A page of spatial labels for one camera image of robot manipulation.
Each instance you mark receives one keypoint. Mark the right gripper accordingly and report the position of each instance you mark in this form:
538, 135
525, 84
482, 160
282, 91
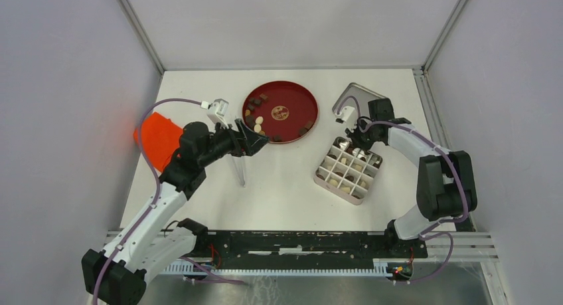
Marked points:
356, 143

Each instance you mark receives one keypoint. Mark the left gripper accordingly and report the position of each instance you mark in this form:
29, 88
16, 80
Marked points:
248, 144

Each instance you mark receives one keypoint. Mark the metal tongs white handle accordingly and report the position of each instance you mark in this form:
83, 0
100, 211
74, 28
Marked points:
239, 165

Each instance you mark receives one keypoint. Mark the pink compartment box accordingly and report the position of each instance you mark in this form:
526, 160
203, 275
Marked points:
347, 171

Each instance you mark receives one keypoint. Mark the silver tin lid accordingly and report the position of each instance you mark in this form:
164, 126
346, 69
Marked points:
358, 96

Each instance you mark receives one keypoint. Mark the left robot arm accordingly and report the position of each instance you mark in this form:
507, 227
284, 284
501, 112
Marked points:
122, 270

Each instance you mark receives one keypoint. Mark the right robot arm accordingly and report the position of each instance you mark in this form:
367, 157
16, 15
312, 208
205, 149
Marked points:
445, 190

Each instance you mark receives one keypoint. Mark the red round tray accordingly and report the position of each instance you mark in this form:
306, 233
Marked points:
285, 111

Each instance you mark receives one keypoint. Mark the orange cloth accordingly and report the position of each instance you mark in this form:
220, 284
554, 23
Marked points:
160, 138

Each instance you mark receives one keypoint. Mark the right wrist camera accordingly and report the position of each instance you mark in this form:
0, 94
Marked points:
347, 115

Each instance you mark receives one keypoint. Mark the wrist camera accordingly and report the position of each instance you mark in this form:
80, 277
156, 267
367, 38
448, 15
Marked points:
216, 111
347, 115

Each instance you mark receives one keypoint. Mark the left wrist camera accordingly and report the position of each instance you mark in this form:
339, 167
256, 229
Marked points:
216, 111

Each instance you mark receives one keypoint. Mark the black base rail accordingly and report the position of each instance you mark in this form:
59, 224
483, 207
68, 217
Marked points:
302, 250

